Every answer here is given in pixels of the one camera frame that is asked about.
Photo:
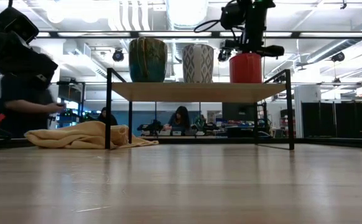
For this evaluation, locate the red cup with white inside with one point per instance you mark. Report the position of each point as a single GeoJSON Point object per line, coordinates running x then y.
{"type": "Point", "coordinates": [245, 68]}

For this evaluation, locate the grey white patterned mug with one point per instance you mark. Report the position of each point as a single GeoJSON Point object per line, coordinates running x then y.
{"type": "Point", "coordinates": [198, 63]}

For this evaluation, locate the black background robot arm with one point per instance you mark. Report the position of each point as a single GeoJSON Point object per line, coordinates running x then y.
{"type": "Point", "coordinates": [151, 127]}

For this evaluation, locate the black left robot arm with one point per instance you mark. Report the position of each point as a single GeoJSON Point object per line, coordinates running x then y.
{"type": "Point", "coordinates": [13, 21]}

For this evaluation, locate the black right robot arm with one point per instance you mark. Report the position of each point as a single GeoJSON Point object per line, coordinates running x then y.
{"type": "Point", "coordinates": [258, 3]}

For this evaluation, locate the black ceiling spot lamp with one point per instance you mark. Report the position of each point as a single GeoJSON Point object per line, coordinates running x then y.
{"type": "Point", "coordinates": [338, 57]}
{"type": "Point", "coordinates": [118, 55]}
{"type": "Point", "coordinates": [224, 55]}

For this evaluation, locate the person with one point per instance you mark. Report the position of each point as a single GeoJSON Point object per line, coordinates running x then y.
{"type": "Point", "coordinates": [25, 105]}
{"type": "Point", "coordinates": [178, 119]}
{"type": "Point", "coordinates": [108, 119]}

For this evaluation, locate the black background monitor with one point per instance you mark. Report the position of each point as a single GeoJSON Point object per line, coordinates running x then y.
{"type": "Point", "coordinates": [238, 113]}

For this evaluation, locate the yellow cloth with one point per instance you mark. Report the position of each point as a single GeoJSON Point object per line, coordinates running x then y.
{"type": "Point", "coordinates": [75, 135]}

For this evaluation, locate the black room partition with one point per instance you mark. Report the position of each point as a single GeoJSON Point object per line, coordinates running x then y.
{"type": "Point", "coordinates": [339, 119]}

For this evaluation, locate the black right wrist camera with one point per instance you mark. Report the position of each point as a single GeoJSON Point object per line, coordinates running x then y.
{"type": "Point", "coordinates": [232, 15]}

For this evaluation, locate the black background rig frame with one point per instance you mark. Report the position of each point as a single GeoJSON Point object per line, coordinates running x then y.
{"type": "Point", "coordinates": [82, 102]}

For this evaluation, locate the black overhead frame beam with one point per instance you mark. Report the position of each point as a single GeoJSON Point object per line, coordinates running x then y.
{"type": "Point", "coordinates": [174, 34]}

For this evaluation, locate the wooden shelf with black frame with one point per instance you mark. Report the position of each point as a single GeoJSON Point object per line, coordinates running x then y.
{"type": "Point", "coordinates": [193, 91]}

